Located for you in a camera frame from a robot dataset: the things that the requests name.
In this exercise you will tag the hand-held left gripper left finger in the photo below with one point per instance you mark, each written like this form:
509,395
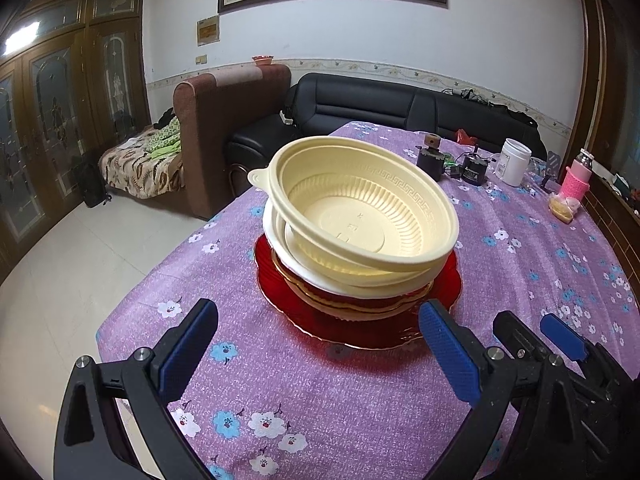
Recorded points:
187,350

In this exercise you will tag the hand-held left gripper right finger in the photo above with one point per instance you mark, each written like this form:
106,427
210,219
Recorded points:
450,350

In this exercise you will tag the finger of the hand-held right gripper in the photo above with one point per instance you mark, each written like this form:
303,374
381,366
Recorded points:
515,332
562,335

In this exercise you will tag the large red gold-rimmed plate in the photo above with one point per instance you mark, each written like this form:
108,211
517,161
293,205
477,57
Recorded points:
360,332

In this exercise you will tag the small red gold-rimmed plate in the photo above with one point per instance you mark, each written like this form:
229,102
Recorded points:
345,306

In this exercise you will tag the white plastic bowl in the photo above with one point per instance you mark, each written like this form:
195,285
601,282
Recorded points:
274,235

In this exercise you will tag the cream plastic bowl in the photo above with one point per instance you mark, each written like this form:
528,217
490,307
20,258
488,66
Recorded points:
360,210
320,260

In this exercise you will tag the clear plastic food bag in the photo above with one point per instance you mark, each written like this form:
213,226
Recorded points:
562,207

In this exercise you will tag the purple floral tablecloth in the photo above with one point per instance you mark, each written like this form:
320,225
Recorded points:
300,410

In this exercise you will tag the bottle with pink sleeve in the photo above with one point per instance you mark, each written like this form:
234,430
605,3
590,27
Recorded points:
575,182

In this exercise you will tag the white plastic jar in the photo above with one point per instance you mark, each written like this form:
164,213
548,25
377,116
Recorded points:
512,165

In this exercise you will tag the black round device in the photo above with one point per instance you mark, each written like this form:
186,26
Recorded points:
472,170

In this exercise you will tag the small black tool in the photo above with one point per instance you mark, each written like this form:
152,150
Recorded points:
551,165

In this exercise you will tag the small green part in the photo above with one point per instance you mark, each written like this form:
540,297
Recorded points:
450,162

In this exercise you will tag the black device with wooden spool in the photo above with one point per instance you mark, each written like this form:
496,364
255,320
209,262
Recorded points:
430,162

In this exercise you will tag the black bag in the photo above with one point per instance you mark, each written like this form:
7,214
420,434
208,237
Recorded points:
90,185

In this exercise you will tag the leaf printed blanket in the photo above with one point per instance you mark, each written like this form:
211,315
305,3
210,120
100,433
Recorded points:
130,160

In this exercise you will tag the brown fabric sofa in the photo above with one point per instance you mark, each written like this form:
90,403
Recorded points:
210,150

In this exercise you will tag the small red item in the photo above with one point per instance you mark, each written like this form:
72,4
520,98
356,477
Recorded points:
463,136

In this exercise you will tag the green garment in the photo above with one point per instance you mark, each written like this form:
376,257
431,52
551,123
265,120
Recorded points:
165,142

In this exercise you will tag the white charger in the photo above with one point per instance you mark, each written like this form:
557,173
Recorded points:
287,117

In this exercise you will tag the black leather sofa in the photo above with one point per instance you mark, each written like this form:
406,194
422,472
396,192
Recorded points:
360,105

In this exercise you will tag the wooden glass-door wardrobe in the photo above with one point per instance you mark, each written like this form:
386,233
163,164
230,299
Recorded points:
50,110

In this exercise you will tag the wooden cabinet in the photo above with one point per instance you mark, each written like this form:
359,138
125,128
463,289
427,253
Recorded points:
592,60

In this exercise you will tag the small red bowl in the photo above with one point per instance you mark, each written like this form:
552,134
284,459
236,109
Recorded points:
263,60

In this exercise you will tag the wall outlet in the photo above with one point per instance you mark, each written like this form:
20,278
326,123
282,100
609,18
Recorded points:
201,59

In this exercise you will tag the small wall plaque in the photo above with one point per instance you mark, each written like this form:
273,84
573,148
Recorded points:
208,29

